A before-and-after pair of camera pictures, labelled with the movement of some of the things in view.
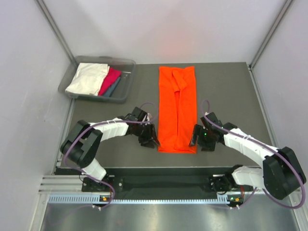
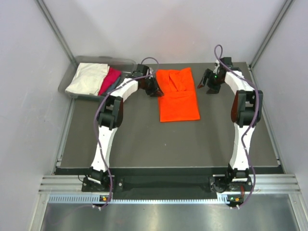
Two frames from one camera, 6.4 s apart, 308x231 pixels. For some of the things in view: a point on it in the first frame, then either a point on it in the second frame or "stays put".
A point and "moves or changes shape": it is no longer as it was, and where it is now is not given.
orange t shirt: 177,109 moves or changes shape
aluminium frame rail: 71,185 stays put
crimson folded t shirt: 112,76 stays put
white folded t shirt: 88,79 stays put
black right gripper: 206,147 -> 212,89
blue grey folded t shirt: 109,92 stays put
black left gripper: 151,133 -> 155,90
